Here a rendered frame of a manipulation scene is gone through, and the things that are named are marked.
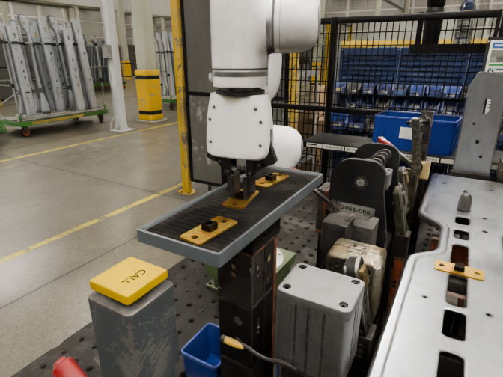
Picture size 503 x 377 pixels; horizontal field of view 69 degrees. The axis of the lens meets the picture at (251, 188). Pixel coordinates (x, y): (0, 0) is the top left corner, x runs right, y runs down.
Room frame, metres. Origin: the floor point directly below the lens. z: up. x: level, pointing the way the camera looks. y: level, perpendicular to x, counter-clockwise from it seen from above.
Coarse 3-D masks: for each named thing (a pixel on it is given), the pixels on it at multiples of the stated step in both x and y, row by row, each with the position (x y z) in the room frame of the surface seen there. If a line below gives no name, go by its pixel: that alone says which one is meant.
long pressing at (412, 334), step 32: (448, 192) 1.03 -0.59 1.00; (480, 192) 1.03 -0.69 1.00; (448, 224) 0.81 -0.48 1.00; (480, 224) 0.81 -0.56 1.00; (416, 256) 0.66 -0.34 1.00; (448, 256) 0.66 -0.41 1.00; (480, 256) 0.66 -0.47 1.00; (416, 288) 0.55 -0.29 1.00; (480, 288) 0.55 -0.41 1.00; (416, 320) 0.47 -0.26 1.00; (480, 320) 0.47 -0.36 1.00; (384, 352) 0.40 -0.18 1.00; (416, 352) 0.40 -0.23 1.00; (448, 352) 0.40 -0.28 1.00; (480, 352) 0.40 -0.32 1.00
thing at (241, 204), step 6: (240, 192) 0.58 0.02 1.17; (258, 192) 0.60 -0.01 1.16; (228, 198) 0.57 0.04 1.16; (234, 198) 0.57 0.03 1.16; (240, 198) 0.57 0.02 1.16; (252, 198) 0.57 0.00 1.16; (222, 204) 0.55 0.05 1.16; (228, 204) 0.55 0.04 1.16; (240, 204) 0.55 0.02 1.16; (246, 204) 0.55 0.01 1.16
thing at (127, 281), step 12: (120, 264) 0.37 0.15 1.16; (132, 264) 0.37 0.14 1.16; (144, 264) 0.37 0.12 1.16; (108, 276) 0.35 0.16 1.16; (120, 276) 0.35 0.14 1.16; (132, 276) 0.35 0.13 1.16; (144, 276) 0.35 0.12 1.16; (156, 276) 0.35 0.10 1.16; (96, 288) 0.33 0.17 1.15; (108, 288) 0.33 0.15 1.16; (120, 288) 0.32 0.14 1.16; (132, 288) 0.32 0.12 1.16; (144, 288) 0.33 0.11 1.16; (120, 300) 0.32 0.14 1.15; (132, 300) 0.31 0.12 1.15
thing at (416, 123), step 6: (414, 120) 1.08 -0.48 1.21; (420, 120) 1.08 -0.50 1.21; (426, 120) 1.07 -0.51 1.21; (414, 126) 1.08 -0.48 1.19; (420, 126) 1.10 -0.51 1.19; (414, 132) 1.08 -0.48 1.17; (420, 132) 1.09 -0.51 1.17; (414, 138) 1.08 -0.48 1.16; (420, 138) 1.09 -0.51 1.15; (414, 144) 1.07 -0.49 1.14; (420, 144) 1.09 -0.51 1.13; (414, 150) 1.07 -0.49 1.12; (420, 150) 1.09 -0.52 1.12; (414, 156) 1.07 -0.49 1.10; (420, 156) 1.09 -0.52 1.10; (414, 162) 1.07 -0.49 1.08; (420, 162) 1.09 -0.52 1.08
